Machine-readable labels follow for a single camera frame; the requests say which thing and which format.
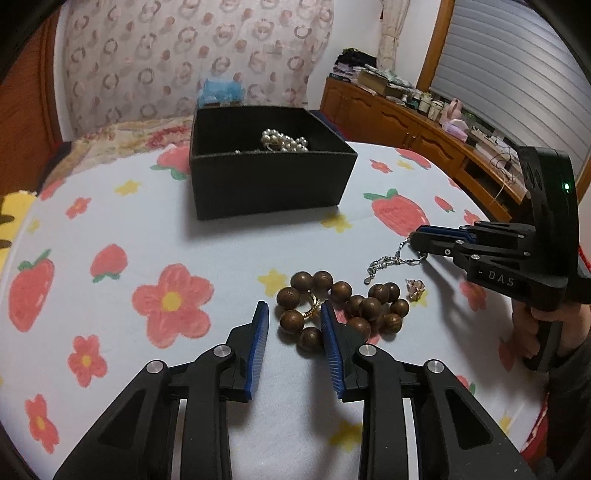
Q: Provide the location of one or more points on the gold pendant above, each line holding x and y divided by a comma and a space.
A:
416, 290

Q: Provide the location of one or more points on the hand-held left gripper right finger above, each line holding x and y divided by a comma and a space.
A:
330, 355

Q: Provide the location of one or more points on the black storage box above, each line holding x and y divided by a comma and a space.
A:
272, 184

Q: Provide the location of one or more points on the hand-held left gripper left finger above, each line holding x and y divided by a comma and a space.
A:
258, 350

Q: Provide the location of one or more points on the yellow plush toy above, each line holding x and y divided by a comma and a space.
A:
14, 226

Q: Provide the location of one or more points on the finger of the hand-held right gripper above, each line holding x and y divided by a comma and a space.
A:
438, 242
503, 233

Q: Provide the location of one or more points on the brown louvered wooden wardrobe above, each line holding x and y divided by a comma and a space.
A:
32, 92

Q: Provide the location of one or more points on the cream tied curtain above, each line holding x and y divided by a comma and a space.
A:
391, 37

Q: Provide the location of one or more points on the small cardboard box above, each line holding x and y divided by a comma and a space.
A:
217, 104

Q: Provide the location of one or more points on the blue tissue paper bundle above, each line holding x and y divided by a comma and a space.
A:
221, 91

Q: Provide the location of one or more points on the grey window blind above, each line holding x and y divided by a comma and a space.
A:
512, 60

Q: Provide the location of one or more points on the strawberry flower print blanket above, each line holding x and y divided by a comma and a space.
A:
138, 258

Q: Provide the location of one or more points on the person's right hand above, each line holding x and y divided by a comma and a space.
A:
524, 332

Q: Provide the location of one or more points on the stack of folded clothes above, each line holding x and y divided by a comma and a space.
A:
353, 64

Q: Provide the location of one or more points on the person's right forearm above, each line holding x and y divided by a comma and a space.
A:
570, 397

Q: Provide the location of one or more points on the floral quilt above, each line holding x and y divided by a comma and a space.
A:
124, 138

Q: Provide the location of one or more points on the flat cardboard box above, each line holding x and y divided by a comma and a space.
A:
383, 83

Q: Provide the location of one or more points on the pink tissue box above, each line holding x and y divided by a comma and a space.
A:
455, 128

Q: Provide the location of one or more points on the long wooden cabinet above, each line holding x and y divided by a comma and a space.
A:
406, 124

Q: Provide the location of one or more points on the pink bottle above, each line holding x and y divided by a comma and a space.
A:
455, 110

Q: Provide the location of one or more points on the group of small jars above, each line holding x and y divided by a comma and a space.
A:
425, 104

